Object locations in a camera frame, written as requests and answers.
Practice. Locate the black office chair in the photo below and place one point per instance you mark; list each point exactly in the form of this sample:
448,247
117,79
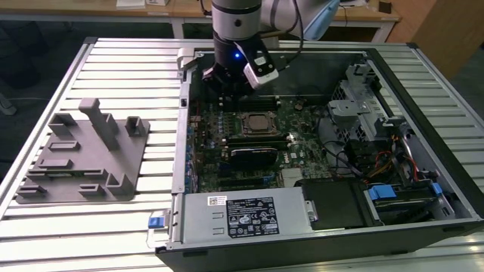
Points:
19,56

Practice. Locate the black expansion slot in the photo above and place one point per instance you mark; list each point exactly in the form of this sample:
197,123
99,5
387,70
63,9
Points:
241,184

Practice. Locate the small silver heatsink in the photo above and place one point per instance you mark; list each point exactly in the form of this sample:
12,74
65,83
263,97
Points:
292,177

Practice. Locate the white box dark label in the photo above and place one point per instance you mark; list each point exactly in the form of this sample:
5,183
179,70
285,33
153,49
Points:
156,2

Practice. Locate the CPU socket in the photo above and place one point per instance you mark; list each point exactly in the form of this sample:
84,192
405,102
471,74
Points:
260,135

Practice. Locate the black plastic air shroud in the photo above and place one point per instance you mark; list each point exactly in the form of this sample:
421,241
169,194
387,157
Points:
332,204

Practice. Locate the silver power supply unit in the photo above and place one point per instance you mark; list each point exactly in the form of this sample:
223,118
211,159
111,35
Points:
196,221

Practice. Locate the black PC case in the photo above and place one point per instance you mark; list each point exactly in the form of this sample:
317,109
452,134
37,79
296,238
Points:
303,255

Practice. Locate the green motherboard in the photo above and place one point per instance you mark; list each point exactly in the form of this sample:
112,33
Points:
303,147

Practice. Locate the grey metal foot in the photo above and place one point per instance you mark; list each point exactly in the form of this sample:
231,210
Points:
7,106

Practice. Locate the grey parts rack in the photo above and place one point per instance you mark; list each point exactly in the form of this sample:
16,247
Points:
95,158

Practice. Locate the white paper box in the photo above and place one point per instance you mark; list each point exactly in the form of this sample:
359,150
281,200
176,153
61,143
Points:
129,3

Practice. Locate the black graphics card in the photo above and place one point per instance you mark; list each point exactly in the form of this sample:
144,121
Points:
251,158

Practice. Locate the brown wooden cabinet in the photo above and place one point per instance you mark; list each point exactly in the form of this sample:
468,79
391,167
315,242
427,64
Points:
445,34

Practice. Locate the blue disk carrier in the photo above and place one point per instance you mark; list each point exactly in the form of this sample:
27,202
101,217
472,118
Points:
381,192

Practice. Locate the wooden desk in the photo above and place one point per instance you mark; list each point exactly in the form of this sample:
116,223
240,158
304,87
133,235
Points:
113,11

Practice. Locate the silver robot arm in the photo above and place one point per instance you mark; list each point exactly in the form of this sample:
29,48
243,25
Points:
233,17

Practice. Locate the blue plastic latch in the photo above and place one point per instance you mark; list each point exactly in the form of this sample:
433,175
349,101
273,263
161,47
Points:
156,222

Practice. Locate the small dark box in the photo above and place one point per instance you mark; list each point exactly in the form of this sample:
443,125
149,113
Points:
384,7

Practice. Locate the metal drive cage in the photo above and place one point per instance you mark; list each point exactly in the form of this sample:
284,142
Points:
348,109

